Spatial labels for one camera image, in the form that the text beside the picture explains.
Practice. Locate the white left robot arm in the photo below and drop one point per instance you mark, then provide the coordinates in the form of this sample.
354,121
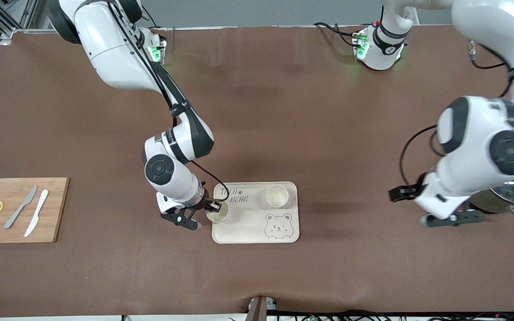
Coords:
484,133

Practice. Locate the wooden cutting board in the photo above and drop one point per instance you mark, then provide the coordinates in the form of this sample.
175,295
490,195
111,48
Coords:
56,209

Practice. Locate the aluminium frame profile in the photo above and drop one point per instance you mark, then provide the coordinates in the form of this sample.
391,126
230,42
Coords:
5,20

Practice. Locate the grey plastic knife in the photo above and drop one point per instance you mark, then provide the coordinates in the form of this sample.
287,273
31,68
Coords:
20,207

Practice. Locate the metal table edge bracket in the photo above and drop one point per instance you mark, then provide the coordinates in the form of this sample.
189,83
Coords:
260,308

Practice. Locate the white plastic knife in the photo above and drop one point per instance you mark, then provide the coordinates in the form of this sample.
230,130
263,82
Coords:
38,209

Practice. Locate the cream bear print tray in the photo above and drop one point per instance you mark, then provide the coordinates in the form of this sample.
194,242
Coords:
248,229

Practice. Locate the brown table cover mat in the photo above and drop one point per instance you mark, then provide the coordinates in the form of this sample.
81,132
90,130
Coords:
283,111

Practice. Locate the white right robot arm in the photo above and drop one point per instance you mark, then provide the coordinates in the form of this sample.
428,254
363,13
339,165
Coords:
114,53

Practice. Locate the white IKEA cup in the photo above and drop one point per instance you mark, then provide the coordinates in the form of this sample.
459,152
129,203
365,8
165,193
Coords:
217,214
277,196

